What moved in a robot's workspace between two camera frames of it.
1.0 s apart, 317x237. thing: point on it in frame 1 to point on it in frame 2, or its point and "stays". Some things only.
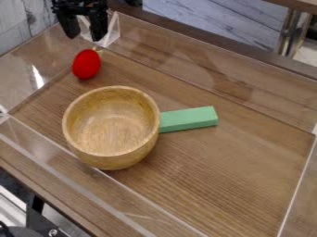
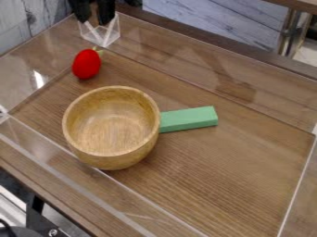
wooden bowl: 109,123 stays
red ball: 85,63 stays
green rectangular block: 187,118 stays
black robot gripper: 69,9 to 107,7
